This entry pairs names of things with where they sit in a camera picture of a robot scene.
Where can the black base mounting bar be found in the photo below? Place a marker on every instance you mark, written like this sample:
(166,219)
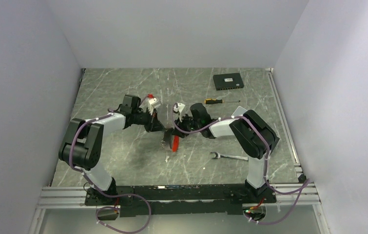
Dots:
(182,199)

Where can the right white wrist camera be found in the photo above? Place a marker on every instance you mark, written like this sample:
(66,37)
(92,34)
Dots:
(178,109)

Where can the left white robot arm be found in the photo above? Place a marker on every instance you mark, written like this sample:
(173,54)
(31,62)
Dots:
(82,142)

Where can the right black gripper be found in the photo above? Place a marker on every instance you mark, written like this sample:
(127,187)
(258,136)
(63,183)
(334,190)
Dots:
(183,118)

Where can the aluminium frame rail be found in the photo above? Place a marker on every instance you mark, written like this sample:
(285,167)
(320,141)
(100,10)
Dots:
(74,198)

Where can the yellow black screwdriver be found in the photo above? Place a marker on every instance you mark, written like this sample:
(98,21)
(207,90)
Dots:
(211,101)

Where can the silver combination wrench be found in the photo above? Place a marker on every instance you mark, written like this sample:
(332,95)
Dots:
(217,155)

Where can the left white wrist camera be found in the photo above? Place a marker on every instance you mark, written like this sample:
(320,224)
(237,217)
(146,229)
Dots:
(152,103)

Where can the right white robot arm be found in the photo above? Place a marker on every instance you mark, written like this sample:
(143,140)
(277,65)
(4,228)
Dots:
(254,135)

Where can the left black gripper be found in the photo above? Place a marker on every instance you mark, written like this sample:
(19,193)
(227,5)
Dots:
(156,126)

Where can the black box device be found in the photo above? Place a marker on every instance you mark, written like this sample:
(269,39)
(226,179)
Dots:
(228,81)

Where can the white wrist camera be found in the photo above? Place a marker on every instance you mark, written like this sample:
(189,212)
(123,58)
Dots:
(152,103)
(178,109)

